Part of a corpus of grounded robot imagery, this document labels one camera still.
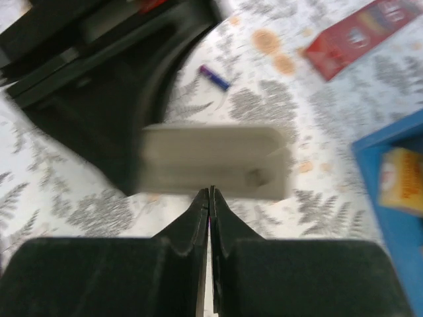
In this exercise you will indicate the yellow orange box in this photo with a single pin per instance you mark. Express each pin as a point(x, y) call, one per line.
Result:
point(400, 181)

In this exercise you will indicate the blue yellow pink shelf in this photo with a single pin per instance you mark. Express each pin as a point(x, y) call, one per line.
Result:
point(402, 231)

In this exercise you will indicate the blue battery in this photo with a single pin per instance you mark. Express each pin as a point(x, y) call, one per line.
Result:
point(214, 77)

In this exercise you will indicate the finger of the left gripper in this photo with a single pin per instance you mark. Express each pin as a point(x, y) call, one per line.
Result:
point(93, 74)

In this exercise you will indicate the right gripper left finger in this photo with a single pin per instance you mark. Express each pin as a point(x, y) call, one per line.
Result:
point(163, 275)

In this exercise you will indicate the white remote control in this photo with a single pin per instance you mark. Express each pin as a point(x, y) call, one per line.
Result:
point(241, 160)

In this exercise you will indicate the floral table mat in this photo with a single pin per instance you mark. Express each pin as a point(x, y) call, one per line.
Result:
point(65, 196)

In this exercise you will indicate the red toothpaste box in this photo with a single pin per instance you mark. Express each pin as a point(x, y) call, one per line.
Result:
point(350, 39)

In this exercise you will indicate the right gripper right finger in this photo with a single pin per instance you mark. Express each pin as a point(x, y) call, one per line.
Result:
point(254, 276)

